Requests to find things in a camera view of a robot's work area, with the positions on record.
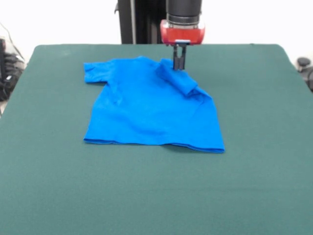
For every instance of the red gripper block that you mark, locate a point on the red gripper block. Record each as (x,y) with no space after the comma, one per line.
(183,34)

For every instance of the blue shirt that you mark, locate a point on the blue shirt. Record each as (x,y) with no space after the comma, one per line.
(151,110)

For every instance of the dark green table cloth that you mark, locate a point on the dark green table cloth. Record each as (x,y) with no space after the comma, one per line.
(195,191)

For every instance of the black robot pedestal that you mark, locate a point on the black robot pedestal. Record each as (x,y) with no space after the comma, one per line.
(144,22)

